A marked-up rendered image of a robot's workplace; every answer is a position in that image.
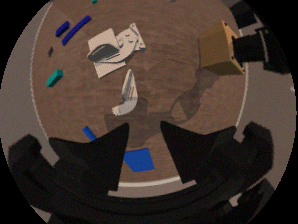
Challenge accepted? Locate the teal rectangular block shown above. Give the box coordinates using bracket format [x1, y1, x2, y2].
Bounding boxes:
[47, 68, 64, 88]

